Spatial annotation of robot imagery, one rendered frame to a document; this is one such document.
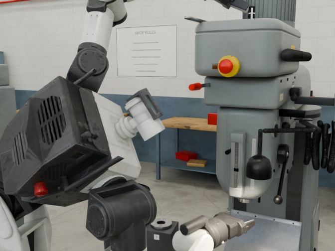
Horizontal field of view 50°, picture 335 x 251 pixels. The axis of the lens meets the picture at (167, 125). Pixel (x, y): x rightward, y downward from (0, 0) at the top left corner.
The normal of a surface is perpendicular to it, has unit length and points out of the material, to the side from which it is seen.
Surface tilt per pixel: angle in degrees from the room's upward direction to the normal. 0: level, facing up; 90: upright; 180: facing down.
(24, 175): 75
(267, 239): 63
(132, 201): 36
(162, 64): 90
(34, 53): 90
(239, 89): 90
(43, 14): 90
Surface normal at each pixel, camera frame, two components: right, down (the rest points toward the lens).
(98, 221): -0.72, 0.08
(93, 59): 0.36, -0.32
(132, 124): -0.25, 0.17
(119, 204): 0.43, -0.72
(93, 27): -0.12, -0.39
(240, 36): -0.46, 0.15
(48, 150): -0.48, -0.29
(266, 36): 0.01, 0.18
